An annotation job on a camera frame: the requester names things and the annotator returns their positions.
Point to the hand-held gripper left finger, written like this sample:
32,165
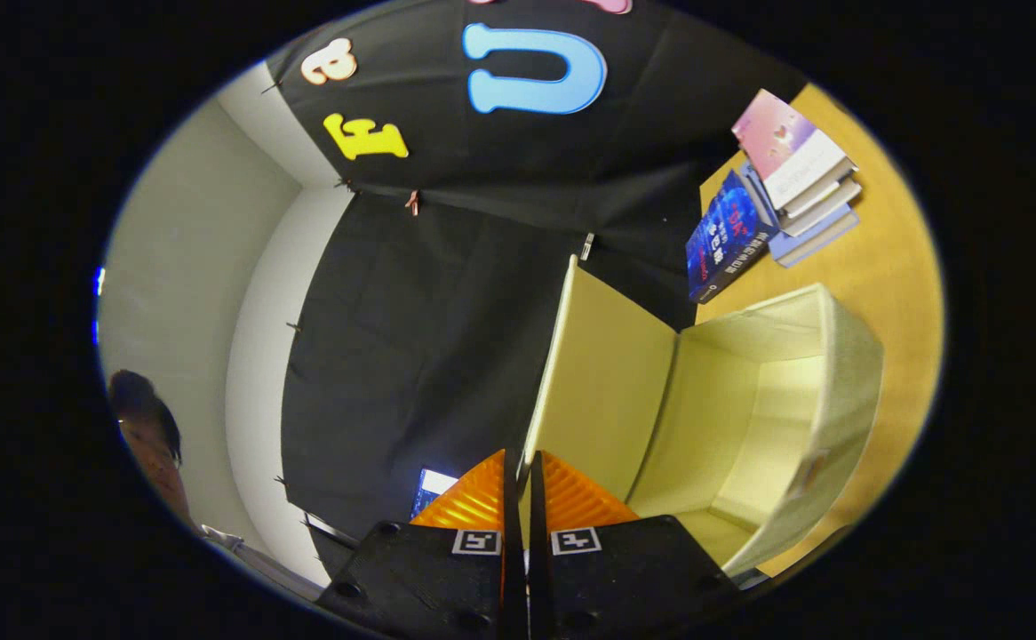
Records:
429,578

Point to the person's head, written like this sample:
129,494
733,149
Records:
149,436

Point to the pink cover book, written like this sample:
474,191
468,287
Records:
780,133

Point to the dark blue book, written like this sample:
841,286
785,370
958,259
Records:
727,236

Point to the pale blue book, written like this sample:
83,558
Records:
816,244

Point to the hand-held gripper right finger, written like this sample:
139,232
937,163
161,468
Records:
625,578

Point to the silver clip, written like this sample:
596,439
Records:
586,246

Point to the person's white shirt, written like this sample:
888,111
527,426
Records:
260,560

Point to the pink clip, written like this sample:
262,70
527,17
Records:
412,203

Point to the beige fabric storage box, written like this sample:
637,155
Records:
607,382

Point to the white book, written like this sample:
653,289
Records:
824,196

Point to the computer monitor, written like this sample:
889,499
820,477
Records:
434,487

